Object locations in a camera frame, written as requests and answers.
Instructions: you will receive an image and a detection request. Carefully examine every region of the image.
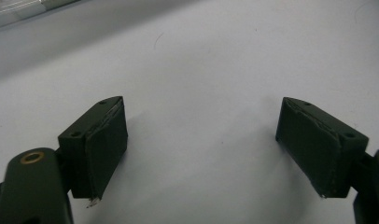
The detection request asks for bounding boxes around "aluminium floor rail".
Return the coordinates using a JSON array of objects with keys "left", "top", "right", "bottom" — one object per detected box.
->
[{"left": 0, "top": 0, "right": 83, "bottom": 31}]

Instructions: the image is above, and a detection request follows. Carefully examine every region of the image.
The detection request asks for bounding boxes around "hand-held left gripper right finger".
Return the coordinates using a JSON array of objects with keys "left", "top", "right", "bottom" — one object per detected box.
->
[{"left": 274, "top": 96, "right": 370, "bottom": 199}]

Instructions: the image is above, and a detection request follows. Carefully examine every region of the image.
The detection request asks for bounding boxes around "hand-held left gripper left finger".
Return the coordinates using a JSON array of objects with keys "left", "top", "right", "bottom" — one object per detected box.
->
[{"left": 57, "top": 95, "right": 129, "bottom": 201}]

